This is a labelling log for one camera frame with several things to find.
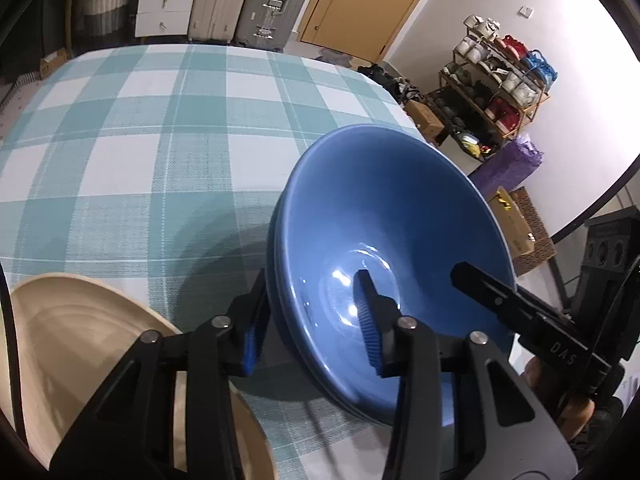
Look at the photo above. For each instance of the patterned floor rug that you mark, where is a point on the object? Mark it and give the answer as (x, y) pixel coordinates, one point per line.
(20, 85)

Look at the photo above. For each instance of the beige suitcase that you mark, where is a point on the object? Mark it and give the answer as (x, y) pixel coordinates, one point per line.
(215, 0)

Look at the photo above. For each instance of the silver suitcase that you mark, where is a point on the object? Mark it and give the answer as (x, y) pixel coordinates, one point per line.
(260, 5)

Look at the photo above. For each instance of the teal checked tablecloth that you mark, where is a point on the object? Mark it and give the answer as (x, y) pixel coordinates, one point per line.
(125, 160)

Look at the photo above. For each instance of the small brown box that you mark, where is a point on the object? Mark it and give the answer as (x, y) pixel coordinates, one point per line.
(425, 115)

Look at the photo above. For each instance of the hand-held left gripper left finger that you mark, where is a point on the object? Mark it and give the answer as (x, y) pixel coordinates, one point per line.
(252, 345)

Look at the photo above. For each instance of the grey cloth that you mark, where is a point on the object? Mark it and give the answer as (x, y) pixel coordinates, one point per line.
(335, 56)

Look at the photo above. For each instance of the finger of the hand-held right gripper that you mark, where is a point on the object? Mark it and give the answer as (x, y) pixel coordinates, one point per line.
(500, 297)

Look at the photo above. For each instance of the wooden door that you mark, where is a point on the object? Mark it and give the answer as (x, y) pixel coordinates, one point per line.
(360, 5)

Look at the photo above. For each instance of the pile of loose shoes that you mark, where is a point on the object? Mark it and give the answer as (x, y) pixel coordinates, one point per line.
(385, 80)

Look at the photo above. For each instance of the wide blue bowl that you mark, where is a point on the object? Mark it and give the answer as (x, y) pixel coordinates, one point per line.
(400, 220)

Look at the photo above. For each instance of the printed cardboard box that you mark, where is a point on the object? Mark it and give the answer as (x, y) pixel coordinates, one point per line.
(535, 240)

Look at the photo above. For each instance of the small flat cardboard box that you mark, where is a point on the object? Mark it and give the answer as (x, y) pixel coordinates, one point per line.
(54, 62)

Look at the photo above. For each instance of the white drawer cabinet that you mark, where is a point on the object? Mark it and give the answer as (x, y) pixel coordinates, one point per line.
(165, 0)

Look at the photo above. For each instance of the woven laundry basket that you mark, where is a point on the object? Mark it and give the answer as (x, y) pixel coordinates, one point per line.
(105, 7)

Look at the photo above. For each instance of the cream plate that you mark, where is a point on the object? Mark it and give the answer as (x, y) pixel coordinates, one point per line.
(75, 360)

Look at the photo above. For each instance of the purple bag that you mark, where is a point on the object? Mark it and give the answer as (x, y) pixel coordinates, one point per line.
(505, 165)

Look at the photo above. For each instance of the yellow green bag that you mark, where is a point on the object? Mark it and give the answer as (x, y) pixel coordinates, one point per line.
(472, 144)

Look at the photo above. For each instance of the person's right hand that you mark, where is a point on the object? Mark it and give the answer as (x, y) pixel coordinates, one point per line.
(575, 417)

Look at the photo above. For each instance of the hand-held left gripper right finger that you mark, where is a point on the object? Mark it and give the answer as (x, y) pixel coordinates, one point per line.
(370, 340)

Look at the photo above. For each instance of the wooden shoe rack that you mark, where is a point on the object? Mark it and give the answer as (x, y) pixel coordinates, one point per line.
(537, 110)

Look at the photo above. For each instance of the deep blue bowl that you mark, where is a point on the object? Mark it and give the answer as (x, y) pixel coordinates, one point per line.
(287, 332)
(350, 412)

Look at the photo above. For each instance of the collection of racked shoes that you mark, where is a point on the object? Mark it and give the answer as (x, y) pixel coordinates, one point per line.
(510, 50)

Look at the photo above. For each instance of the white wall switch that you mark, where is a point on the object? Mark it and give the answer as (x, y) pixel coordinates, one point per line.
(526, 11)

